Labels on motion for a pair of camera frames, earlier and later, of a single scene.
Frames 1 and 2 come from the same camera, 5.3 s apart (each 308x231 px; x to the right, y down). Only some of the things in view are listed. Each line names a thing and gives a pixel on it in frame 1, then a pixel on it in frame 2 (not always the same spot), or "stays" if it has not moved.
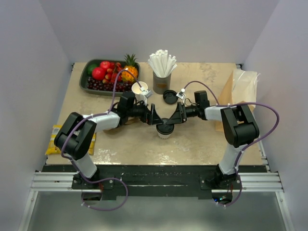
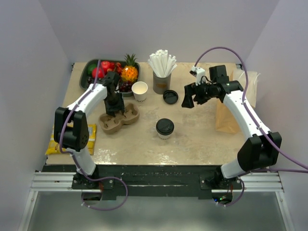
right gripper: (177, 118) → (190, 90)
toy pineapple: (131, 65) stays
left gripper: (150, 117) → (110, 109)
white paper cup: (164, 136) stays
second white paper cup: (139, 95) stays
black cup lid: (164, 128) stays
